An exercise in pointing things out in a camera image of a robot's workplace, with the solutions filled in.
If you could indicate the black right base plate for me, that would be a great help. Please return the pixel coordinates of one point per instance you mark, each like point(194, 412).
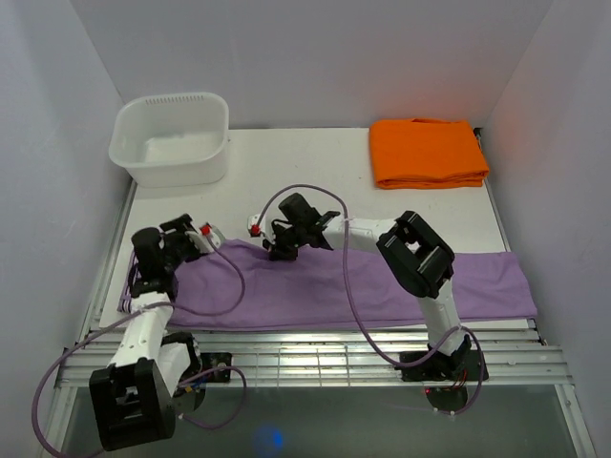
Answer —
point(441, 368)

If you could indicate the purple trousers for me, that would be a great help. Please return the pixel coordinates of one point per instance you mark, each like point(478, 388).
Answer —
point(240, 289)

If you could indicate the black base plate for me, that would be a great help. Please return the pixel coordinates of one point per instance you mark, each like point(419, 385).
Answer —
point(441, 368)
point(211, 360)

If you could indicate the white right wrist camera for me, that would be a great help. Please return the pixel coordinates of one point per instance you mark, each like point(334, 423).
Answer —
point(259, 226)

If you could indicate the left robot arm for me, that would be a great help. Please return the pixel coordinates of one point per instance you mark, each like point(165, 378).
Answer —
point(133, 396)

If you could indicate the aluminium frame rail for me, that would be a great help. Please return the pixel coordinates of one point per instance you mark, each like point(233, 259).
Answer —
point(513, 353)

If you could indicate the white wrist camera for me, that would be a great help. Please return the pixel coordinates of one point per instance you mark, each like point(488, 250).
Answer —
point(210, 238)
point(259, 226)

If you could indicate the folded orange trousers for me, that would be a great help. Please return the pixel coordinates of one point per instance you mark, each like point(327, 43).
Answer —
point(424, 153)

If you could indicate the white plastic basket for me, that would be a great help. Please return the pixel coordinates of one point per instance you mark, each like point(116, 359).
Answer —
point(172, 140)

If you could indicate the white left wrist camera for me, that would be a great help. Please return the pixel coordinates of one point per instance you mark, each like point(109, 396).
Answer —
point(210, 238)

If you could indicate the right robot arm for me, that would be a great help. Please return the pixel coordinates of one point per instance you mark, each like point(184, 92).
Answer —
point(419, 260)

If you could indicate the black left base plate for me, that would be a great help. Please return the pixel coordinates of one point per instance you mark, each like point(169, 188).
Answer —
point(211, 360)

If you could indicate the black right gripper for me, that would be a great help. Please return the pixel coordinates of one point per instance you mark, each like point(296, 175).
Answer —
point(274, 248)

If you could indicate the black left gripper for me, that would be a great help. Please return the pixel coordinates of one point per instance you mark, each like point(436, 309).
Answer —
point(181, 226)

